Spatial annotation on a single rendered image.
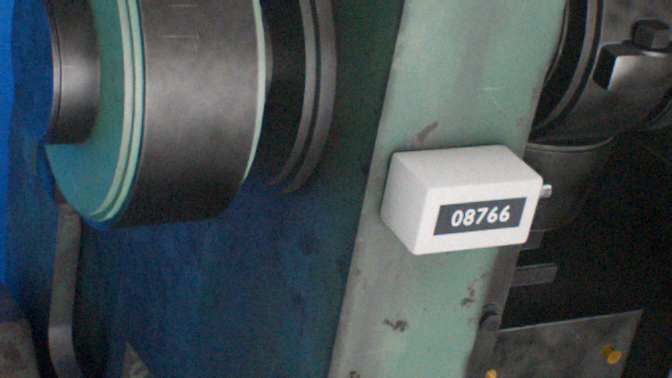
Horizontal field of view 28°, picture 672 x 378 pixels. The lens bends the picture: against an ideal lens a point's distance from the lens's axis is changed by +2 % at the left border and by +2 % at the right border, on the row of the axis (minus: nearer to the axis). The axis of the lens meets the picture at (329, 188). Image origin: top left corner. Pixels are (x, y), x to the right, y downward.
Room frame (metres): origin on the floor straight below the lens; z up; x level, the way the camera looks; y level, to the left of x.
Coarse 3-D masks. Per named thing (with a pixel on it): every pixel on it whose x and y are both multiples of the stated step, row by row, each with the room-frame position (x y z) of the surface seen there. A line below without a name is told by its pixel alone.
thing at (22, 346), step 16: (0, 288) 1.09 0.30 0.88; (0, 304) 1.05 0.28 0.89; (16, 304) 1.05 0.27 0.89; (0, 320) 1.01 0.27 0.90; (16, 320) 1.01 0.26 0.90; (0, 336) 0.99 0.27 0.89; (16, 336) 1.00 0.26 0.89; (32, 336) 1.00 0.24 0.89; (0, 352) 0.98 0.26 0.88; (16, 352) 0.99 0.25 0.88; (32, 352) 0.99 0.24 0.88; (0, 368) 0.97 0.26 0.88; (16, 368) 0.97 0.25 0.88; (32, 368) 0.98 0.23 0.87
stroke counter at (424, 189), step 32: (416, 160) 0.61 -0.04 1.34; (448, 160) 0.61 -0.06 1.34; (480, 160) 0.62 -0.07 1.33; (512, 160) 0.63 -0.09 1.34; (384, 192) 0.61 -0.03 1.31; (416, 192) 0.59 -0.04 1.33; (448, 192) 0.58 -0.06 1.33; (480, 192) 0.59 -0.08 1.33; (512, 192) 0.60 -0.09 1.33; (544, 192) 0.64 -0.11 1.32; (416, 224) 0.58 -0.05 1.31; (448, 224) 0.59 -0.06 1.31; (480, 224) 0.60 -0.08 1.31; (512, 224) 0.61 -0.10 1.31
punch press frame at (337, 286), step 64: (320, 0) 0.67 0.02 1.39; (384, 0) 0.62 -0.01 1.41; (448, 0) 0.62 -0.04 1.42; (512, 0) 0.64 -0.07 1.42; (320, 64) 0.65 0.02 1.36; (384, 64) 0.61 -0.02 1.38; (448, 64) 0.62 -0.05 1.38; (512, 64) 0.64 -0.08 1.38; (320, 128) 0.65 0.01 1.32; (384, 128) 0.61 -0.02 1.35; (448, 128) 0.63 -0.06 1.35; (512, 128) 0.65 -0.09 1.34; (256, 192) 0.71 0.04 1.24; (320, 192) 0.65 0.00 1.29; (64, 256) 1.03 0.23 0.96; (128, 256) 0.88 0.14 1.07; (192, 256) 0.78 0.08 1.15; (256, 256) 0.70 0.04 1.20; (320, 256) 0.64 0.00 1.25; (384, 256) 0.62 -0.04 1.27; (448, 256) 0.64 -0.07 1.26; (64, 320) 1.04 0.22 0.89; (128, 320) 0.87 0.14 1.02; (192, 320) 0.77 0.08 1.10; (256, 320) 0.69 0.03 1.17; (320, 320) 0.62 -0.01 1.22; (384, 320) 0.62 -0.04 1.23; (448, 320) 0.65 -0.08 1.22
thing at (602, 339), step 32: (544, 256) 0.80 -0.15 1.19; (576, 256) 0.84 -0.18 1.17; (512, 288) 0.78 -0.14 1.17; (544, 288) 0.79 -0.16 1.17; (576, 288) 0.79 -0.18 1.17; (608, 288) 0.80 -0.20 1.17; (512, 320) 0.74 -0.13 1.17; (544, 320) 0.75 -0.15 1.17; (576, 320) 0.75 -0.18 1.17; (608, 320) 0.77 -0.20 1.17; (512, 352) 0.73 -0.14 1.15; (544, 352) 0.74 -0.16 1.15; (576, 352) 0.76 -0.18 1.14; (608, 352) 0.76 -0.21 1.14
